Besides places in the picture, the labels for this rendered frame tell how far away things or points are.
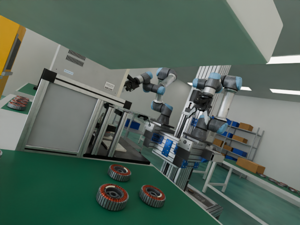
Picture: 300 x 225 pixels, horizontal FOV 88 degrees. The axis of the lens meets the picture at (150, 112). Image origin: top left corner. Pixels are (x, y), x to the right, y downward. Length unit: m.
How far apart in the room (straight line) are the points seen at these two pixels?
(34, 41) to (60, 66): 5.48
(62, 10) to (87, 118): 0.69
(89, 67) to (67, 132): 0.37
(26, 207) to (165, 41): 0.53
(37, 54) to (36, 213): 5.98
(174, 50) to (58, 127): 0.75
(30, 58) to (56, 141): 5.58
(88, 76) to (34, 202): 0.63
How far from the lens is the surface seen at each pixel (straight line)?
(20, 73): 6.38
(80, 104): 0.84
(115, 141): 0.96
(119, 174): 0.79
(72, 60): 0.96
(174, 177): 1.93
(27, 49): 6.39
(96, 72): 0.98
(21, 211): 0.57
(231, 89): 1.57
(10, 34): 4.58
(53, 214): 0.57
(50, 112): 0.84
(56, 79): 0.81
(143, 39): 0.18
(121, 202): 0.61
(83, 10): 0.19
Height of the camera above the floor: 1.10
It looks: level
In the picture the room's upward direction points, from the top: 21 degrees clockwise
